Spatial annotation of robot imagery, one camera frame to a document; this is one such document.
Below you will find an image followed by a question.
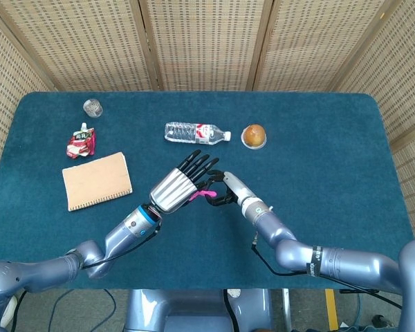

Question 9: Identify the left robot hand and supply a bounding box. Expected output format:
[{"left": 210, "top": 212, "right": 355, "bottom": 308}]
[{"left": 149, "top": 150, "right": 221, "bottom": 215}]

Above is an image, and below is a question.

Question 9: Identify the orange dome jelly cup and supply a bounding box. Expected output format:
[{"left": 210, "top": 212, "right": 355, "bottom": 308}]
[{"left": 241, "top": 124, "right": 268, "bottom": 150}]

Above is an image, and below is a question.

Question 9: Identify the grey-blue robot torso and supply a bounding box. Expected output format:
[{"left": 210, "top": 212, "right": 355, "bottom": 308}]
[{"left": 124, "top": 288, "right": 274, "bottom": 332}]

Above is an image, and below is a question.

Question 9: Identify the blue plush table cloth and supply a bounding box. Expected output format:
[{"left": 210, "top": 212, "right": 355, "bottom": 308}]
[{"left": 0, "top": 91, "right": 415, "bottom": 291}]

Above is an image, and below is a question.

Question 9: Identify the metal table leg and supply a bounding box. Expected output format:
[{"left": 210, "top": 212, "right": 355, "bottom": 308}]
[{"left": 281, "top": 288, "right": 293, "bottom": 332}]

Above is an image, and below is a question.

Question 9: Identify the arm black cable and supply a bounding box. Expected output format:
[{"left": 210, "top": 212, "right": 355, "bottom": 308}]
[
  {"left": 250, "top": 233, "right": 404, "bottom": 309},
  {"left": 80, "top": 226, "right": 162, "bottom": 271}
]

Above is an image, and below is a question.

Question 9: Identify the clear plastic water bottle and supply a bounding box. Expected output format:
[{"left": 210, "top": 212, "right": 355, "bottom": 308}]
[{"left": 164, "top": 121, "right": 232, "bottom": 145}]

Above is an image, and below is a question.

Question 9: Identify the pink stick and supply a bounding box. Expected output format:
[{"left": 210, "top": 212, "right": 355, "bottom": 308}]
[{"left": 190, "top": 188, "right": 217, "bottom": 201}]

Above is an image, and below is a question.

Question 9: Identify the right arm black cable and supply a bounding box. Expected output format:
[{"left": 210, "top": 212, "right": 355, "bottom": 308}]
[{"left": 250, "top": 233, "right": 404, "bottom": 309}]

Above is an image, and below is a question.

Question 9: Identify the woven bamboo screen panel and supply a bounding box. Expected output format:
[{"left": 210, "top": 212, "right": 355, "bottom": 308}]
[
  {"left": 0, "top": 3, "right": 58, "bottom": 167},
  {"left": 250, "top": 0, "right": 402, "bottom": 93},
  {"left": 331, "top": 0, "right": 415, "bottom": 239},
  {"left": 0, "top": 0, "right": 160, "bottom": 93},
  {"left": 138, "top": 0, "right": 274, "bottom": 93}
]

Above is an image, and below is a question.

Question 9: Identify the small clear plastic cup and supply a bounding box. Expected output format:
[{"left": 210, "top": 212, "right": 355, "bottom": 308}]
[{"left": 82, "top": 99, "right": 104, "bottom": 119}]

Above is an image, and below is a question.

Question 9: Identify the kraft cover spiral notebook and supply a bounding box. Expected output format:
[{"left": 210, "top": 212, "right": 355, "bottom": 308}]
[{"left": 61, "top": 151, "right": 133, "bottom": 212}]

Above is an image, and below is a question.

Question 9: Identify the crumpled red snack pouch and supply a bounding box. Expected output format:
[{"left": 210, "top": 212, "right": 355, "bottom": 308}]
[{"left": 66, "top": 122, "right": 97, "bottom": 159}]

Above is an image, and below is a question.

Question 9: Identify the yellow floor tape strip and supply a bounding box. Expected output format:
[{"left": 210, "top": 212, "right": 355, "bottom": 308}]
[{"left": 324, "top": 288, "right": 339, "bottom": 330}]

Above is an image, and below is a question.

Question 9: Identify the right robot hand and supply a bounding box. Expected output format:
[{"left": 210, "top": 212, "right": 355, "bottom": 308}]
[{"left": 207, "top": 169, "right": 259, "bottom": 208}]

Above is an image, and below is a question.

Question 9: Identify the black velcro strap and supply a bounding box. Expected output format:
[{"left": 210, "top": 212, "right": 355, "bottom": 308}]
[{"left": 308, "top": 244, "right": 324, "bottom": 277}]

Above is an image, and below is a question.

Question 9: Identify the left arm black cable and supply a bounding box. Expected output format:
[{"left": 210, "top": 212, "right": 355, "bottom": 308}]
[{"left": 80, "top": 226, "right": 162, "bottom": 271}]

